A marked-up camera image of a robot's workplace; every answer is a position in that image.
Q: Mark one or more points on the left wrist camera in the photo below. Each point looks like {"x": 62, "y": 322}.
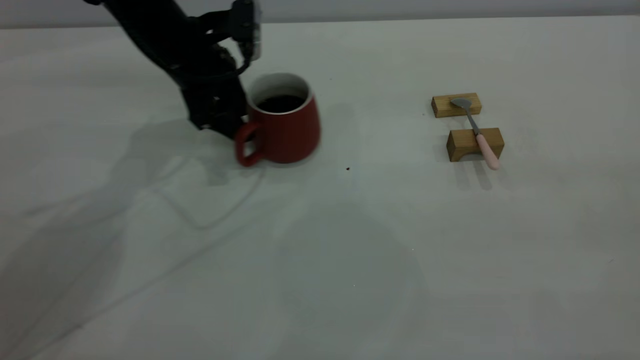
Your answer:
{"x": 246, "y": 27}

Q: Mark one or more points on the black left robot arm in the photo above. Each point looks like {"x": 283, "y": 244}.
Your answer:
{"x": 150, "y": 30}

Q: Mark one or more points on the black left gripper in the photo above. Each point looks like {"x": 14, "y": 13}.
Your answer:
{"x": 212, "y": 92}

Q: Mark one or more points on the dark coffee liquid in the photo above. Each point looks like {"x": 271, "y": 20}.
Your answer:
{"x": 281, "y": 103}

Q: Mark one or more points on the flat rectangular wooden block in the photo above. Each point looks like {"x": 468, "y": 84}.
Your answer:
{"x": 445, "y": 106}

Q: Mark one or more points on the arched wooden block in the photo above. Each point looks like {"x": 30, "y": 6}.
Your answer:
{"x": 462, "y": 142}

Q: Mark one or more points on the red ceramic mug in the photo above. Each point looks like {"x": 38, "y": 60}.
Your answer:
{"x": 287, "y": 135}

